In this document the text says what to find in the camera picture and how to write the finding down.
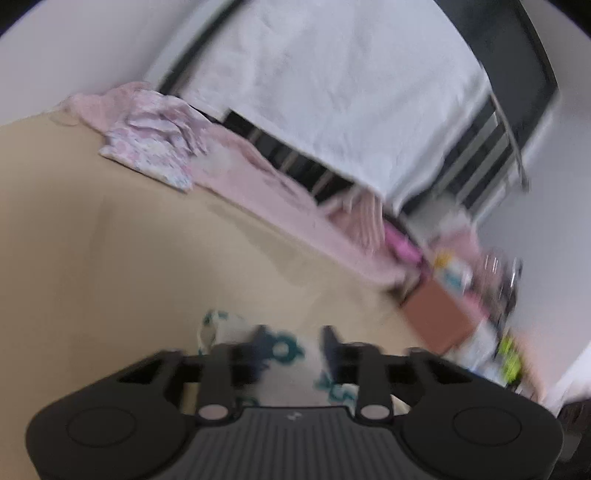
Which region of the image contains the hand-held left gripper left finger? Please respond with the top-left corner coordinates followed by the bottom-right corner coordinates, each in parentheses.
top-left (117, 325), bottom-right (274, 423)

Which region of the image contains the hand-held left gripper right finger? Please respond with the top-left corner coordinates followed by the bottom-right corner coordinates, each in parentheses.
top-left (321, 325), bottom-right (474, 422)

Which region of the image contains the cream green-flower garment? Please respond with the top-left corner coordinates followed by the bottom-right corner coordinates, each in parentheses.
top-left (196, 309), bottom-right (409, 409)

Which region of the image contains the brown cardboard box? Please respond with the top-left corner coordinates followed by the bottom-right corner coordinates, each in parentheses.
top-left (402, 277), bottom-right (481, 354)

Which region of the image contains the pink flat case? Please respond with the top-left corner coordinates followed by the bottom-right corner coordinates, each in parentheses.
top-left (385, 226), bottom-right (423, 266)

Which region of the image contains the yellow white plush toy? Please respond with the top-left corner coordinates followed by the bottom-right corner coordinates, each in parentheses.
top-left (434, 251), bottom-right (474, 289)

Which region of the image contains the pink fleece blanket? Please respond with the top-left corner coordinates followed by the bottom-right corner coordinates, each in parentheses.
top-left (60, 80), bottom-right (411, 291)

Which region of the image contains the pink pouch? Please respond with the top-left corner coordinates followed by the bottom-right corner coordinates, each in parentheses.
top-left (438, 228), bottom-right (485, 259)

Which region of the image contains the neon yellow cloth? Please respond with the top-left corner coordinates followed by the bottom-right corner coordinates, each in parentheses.
top-left (496, 337), bottom-right (522, 384)

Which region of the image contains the small-floral pink folded garment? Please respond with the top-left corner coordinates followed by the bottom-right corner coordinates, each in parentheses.
top-left (99, 90), bottom-right (208, 192)

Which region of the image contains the white hanging cloth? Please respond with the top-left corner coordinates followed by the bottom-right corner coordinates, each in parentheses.
top-left (148, 0), bottom-right (492, 204)

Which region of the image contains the metal bed railing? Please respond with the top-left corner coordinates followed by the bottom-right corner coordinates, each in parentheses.
top-left (157, 0), bottom-right (561, 217)

